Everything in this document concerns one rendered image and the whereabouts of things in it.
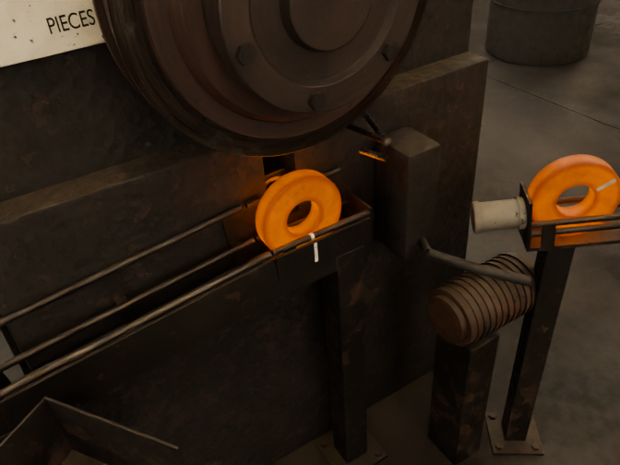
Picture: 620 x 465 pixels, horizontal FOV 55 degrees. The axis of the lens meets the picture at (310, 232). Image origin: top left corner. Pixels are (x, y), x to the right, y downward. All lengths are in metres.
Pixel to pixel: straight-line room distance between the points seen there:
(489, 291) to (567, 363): 0.67
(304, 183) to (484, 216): 0.34
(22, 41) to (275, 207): 0.42
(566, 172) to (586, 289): 1.00
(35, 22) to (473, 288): 0.85
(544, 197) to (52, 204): 0.80
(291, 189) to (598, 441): 1.05
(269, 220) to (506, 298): 0.50
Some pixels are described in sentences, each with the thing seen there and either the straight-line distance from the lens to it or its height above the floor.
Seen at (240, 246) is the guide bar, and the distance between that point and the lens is 1.01.
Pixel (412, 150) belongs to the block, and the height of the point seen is 0.80.
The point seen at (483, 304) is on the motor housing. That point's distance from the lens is 1.17.
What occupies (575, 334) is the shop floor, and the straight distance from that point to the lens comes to 1.90.
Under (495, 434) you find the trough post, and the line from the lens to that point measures 1.61.
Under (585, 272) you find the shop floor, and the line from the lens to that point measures 2.12.
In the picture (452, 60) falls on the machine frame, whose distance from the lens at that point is 1.23.
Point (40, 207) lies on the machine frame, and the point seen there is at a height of 0.87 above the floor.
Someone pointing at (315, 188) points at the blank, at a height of 0.79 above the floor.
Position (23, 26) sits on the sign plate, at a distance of 0.85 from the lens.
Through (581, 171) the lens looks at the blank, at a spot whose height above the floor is 0.77.
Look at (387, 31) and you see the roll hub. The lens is 0.81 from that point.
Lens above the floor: 1.31
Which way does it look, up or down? 37 degrees down
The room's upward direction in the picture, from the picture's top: 5 degrees counter-clockwise
